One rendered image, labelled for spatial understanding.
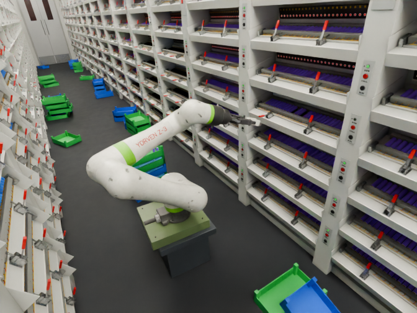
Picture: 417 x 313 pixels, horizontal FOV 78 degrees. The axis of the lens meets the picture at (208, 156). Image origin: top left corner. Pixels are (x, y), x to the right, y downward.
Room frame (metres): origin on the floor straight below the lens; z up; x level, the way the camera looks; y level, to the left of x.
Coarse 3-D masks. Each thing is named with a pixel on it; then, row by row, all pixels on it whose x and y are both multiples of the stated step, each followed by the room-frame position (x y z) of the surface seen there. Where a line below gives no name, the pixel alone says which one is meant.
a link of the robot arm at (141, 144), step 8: (176, 112) 1.14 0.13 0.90; (168, 120) 1.12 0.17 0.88; (176, 120) 1.12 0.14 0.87; (152, 128) 1.07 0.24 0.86; (160, 128) 1.07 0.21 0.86; (168, 128) 1.09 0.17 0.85; (176, 128) 1.11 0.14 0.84; (184, 128) 1.14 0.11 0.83; (136, 136) 1.01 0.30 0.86; (144, 136) 1.02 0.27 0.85; (152, 136) 1.03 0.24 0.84; (160, 136) 1.05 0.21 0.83; (168, 136) 1.08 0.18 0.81; (128, 144) 0.96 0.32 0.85; (136, 144) 0.97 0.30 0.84; (144, 144) 0.99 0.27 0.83; (152, 144) 1.01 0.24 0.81; (136, 152) 0.95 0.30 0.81; (144, 152) 0.98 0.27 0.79; (136, 160) 0.95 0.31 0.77
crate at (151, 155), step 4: (160, 148) 1.80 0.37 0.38; (152, 152) 1.85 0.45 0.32; (156, 152) 1.77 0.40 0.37; (160, 152) 1.79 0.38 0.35; (144, 156) 1.70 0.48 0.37; (148, 156) 1.73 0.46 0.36; (152, 156) 1.74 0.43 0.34; (156, 156) 1.77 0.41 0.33; (140, 160) 1.68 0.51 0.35; (144, 160) 1.70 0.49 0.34; (148, 160) 1.72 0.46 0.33; (136, 164) 1.66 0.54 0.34; (140, 164) 1.68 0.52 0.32
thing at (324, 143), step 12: (264, 96) 1.56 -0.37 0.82; (252, 108) 1.51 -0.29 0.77; (324, 108) 1.25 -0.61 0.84; (264, 120) 1.38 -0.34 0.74; (276, 120) 1.32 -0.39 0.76; (288, 132) 1.23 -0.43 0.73; (300, 132) 1.16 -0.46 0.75; (312, 132) 1.13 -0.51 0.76; (324, 132) 1.11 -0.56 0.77; (312, 144) 1.10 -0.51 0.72; (324, 144) 1.03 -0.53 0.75; (336, 144) 1.01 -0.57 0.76
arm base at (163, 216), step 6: (156, 210) 1.08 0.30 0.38; (162, 210) 1.07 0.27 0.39; (156, 216) 1.03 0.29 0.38; (162, 216) 1.03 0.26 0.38; (168, 216) 1.04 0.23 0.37; (174, 216) 1.04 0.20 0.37; (180, 216) 1.04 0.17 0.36; (186, 216) 1.05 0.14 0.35; (144, 222) 1.00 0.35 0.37; (150, 222) 1.01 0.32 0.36; (156, 222) 1.02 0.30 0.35; (162, 222) 1.02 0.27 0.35; (168, 222) 1.03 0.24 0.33; (174, 222) 1.02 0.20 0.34
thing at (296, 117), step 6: (264, 108) 1.47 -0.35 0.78; (270, 108) 1.43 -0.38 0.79; (276, 108) 1.40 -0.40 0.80; (276, 114) 1.36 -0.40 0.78; (282, 114) 1.35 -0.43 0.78; (288, 114) 1.31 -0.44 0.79; (294, 114) 1.29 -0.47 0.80; (300, 120) 1.24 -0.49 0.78; (306, 120) 1.21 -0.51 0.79; (312, 120) 1.19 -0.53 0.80; (318, 126) 1.15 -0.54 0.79; (324, 126) 1.12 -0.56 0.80; (330, 126) 1.11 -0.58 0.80; (330, 132) 1.09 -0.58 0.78; (336, 132) 1.06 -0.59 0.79
